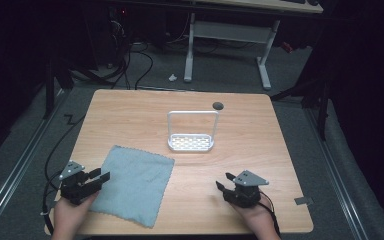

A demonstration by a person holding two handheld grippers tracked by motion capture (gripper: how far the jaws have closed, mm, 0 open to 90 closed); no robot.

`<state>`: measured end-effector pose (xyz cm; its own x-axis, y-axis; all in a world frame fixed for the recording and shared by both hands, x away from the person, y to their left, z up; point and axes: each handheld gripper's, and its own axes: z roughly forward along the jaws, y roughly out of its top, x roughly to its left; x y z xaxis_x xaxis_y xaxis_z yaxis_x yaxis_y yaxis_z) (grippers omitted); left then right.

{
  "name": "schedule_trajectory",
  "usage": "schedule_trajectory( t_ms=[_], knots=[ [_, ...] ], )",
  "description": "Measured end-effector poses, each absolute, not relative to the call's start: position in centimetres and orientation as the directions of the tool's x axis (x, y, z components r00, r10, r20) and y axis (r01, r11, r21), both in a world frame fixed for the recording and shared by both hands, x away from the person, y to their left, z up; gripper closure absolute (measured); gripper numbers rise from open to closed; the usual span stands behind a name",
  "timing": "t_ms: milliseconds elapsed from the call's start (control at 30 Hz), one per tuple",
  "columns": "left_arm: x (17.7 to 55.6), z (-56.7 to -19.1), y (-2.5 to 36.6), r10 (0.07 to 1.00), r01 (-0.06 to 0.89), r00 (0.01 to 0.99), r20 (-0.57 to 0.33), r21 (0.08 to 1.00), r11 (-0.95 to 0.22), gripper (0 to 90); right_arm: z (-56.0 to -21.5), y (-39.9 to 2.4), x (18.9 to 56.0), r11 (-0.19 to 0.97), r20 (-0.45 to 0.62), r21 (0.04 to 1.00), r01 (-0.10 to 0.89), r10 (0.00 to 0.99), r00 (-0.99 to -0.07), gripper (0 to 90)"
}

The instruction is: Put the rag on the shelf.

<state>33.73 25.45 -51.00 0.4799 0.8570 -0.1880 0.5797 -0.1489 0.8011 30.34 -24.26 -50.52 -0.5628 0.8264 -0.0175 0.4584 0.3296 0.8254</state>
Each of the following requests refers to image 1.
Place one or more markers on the person's right hand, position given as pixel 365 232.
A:
pixel 257 216

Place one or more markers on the white desk frame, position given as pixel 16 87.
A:
pixel 230 31

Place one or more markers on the metal floor rail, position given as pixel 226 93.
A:
pixel 338 176
pixel 16 173

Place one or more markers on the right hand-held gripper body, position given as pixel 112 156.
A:
pixel 246 191

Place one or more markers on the dark round table grommet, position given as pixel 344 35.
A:
pixel 217 106

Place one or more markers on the crumpled white paper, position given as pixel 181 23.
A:
pixel 172 78

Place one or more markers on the red object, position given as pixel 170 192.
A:
pixel 287 47

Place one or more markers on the grey tape piece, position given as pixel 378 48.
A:
pixel 303 201

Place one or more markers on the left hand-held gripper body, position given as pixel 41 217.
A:
pixel 75 190

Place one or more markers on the grey-blue cloth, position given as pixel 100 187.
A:
pixel 135 186

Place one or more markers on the black stand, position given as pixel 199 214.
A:
pixel 49 90
pixel 323 106

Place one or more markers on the person's left hand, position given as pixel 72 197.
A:
pixel 69 215

